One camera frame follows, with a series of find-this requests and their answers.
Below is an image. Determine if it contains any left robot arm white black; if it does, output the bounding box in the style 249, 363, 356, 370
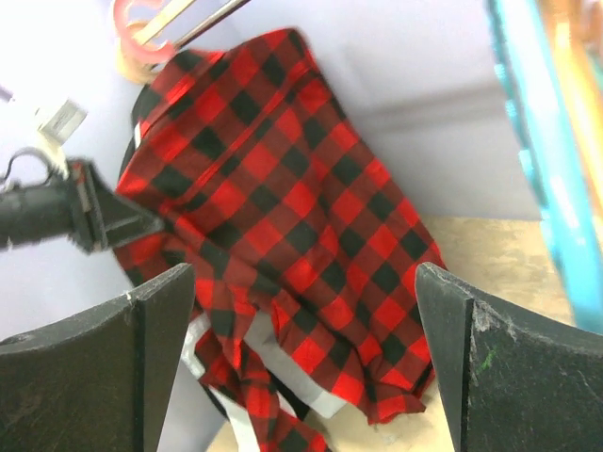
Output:
1, 147, 164, 254

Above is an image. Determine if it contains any pink plastic hanger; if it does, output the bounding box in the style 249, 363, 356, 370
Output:
111, 1, 181, 64

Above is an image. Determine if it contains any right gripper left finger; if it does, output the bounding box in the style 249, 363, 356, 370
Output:
1, 264, 194, 451

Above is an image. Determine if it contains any red black plaid shirt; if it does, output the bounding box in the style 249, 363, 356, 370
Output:
115, 28, 441, 451

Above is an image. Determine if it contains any orange plastic hanger on rack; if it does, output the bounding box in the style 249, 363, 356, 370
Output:
540, 0, 602, 203

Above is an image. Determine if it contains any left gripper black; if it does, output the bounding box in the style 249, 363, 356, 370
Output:
67, 158, 164, 253

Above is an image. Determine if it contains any white hanging shirt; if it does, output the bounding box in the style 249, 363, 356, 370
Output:
173, 121, 334, 451

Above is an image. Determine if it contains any wooden clothes rack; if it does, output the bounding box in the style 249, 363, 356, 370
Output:
136, 0, 251, 50

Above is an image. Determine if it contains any blue plastic hanger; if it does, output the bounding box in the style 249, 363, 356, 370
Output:
487, 1, 602, 333

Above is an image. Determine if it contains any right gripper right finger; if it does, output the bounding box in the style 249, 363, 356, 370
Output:
416, 263, 602, 451

